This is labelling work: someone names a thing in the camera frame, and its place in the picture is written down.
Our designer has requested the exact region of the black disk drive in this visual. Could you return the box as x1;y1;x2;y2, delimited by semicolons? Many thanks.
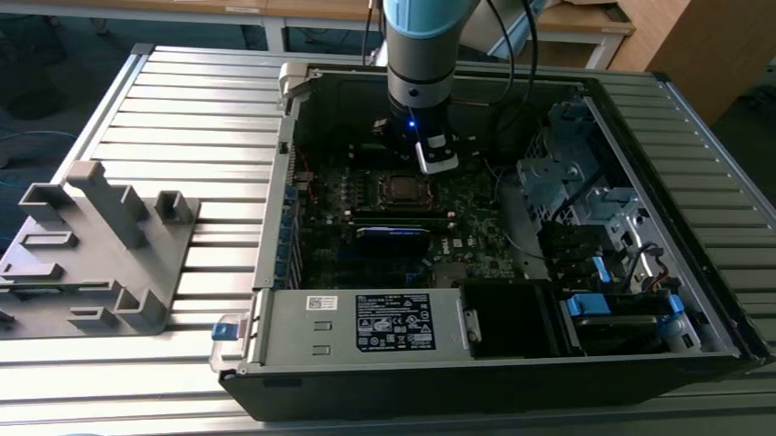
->
571;315;663;356

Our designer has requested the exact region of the wooden desk with white legs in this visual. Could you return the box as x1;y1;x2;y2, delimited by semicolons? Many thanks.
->
532;0;636;70

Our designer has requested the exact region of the black power cable bundle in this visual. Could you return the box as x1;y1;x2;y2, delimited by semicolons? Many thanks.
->
536;221;616;285

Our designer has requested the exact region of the long wooden desk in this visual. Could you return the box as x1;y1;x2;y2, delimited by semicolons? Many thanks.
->
0;0;387;54

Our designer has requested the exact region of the black RAM slot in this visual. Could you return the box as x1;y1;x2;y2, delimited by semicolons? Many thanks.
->
351;207;447;219
349;217;448;229

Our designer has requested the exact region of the green RAM stick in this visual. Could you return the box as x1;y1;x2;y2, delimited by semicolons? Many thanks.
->
7;281;113;297

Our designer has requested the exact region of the black graphics card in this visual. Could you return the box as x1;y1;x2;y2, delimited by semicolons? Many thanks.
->
353;225;435;270

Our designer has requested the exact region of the silver power supply unit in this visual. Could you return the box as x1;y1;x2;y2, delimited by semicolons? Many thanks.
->
256;286;472;365

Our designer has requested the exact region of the black open PC case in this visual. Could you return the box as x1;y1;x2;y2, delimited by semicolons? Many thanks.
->
216;62;776;423

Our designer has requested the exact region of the black CPU socket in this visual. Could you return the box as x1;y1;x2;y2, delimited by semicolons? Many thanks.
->
372;167;443;213

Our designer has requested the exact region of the blue plastic bay latch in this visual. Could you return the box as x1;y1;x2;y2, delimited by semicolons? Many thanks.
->
662;293;690;341

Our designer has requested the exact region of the blue disk carrier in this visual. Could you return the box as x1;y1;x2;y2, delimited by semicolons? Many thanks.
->
560;292;611;318

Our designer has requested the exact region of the green motherboard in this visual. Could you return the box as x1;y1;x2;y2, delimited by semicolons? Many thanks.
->
291;149;530;292

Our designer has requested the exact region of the grey plastic parts rack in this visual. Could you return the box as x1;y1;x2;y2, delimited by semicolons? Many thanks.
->
0;159;204;341

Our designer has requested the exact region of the pale metal bay bracket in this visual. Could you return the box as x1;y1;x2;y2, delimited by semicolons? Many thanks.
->
584;185;652;228

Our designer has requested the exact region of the silver metal drive cage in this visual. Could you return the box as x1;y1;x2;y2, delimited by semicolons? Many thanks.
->
514;100;600;228

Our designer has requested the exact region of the silver square CPU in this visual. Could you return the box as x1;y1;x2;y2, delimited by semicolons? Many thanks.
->
387;175;428;201

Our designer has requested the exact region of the coloured wire bundle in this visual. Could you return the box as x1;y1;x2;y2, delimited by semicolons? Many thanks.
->
639;272;685;295

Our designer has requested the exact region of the grey chipset heatsink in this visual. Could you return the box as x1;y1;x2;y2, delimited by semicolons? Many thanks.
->
431;262;468;291

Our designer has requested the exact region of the grey case release latch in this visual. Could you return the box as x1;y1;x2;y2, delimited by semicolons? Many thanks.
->
276;62;315;112

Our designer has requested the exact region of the metal CPU socket cover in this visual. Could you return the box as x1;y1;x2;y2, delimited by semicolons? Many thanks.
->
377;171;439;208

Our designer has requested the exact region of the brown wooden cabinet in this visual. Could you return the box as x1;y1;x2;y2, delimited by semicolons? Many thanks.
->
608;0;776;126

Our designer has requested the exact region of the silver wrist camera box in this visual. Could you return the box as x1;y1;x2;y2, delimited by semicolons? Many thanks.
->
413;134;460;176

